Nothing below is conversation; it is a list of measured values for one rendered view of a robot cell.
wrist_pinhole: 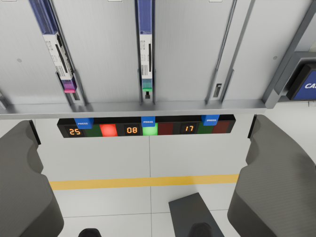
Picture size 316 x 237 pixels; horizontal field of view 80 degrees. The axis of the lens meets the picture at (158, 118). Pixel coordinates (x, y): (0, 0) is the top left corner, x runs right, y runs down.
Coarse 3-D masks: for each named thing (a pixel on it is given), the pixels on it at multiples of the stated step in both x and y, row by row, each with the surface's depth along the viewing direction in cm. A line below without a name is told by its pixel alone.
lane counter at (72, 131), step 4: (68, 128) 36; (72, 128) 36; (76, 128) 36; (68, 132) 37; (72, 132) 37; (76, 132) 37; (80, 132) 37; (72, 136) 38; (76, 136) 38; (80, 136) 38; (84, 136) 38
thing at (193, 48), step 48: (0, 0) 20; (48, 0) 20; (96, 0) 20; (192, 0) 21; (240, 0) 21; (288, 0) 21; (0, 48) 24; (96, 48) 24; (192, 48) 25; (240, 48) 25; (48, 96) 29; (96, 96) 30; (144, 96) 30; (192, 96) 31; (240, 96) 31
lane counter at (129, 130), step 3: (126, 126) 36; (129, 126) 36; (132, 126) 36; (135, 126) 36; (138, 126) 36; (126, 129) 37; (129, 129) 37; (132, 129) 37; (135, 129) 37; (138, 129) 37; (126, 132) 37; (129, 132) 38; (132, 132) 38; (135, 132) 38; (138, 132) 38
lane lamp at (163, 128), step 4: (160, 124) 36; (164, 124) 36; (168, 124) 36; (172, 124) 36; (160, 128) 37; (164, 128) 37; (168, 128) 37; (172, 128) 37; (160, 132) 38; (164, 132) 38; (168, 132) 38
